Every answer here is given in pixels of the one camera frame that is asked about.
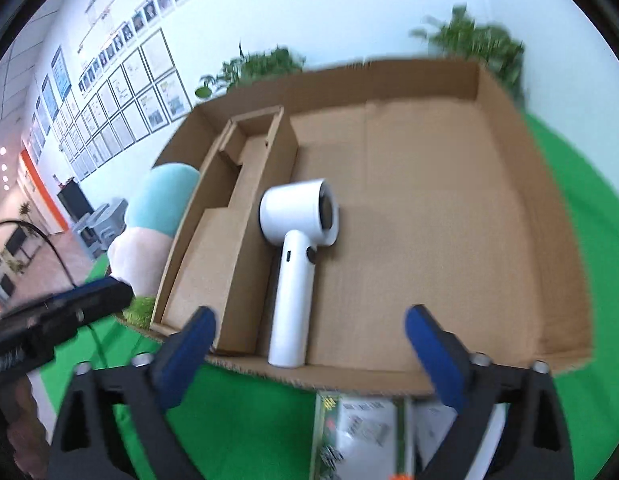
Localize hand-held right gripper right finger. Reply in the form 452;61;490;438
405;304;575;480

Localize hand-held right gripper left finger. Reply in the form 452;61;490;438
48;306;219;480

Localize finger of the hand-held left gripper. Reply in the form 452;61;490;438
22;284;136;357
0;276;127;318

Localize small brown cardboard box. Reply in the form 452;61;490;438
150;105;300;353

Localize white hair dryer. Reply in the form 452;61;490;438
259;178;339;367

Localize large cardboard box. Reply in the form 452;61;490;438
150;57;595;397

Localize person's left hand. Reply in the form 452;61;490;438
0;377;52;480

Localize grey plastic stools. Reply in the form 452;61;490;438
72;199;129;260

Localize white flat plastic device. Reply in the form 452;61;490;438
414;400;505;480

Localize black cabinet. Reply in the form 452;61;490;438
56;178;95;233

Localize green and white medicine box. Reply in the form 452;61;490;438
309;391;415;480

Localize pastel plush toy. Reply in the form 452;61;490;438
108;162;202;328

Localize green potted plant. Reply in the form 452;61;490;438
412;5;527;106
195;45;307;98

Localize row of portrait photos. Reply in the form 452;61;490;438
76;0;255;93

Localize black cable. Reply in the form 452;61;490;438
0;220;112;368

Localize wall of framed certificates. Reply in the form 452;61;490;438
26;27;195;181

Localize blue wall poster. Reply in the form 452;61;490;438
52;46;73;101
40;76;58;121

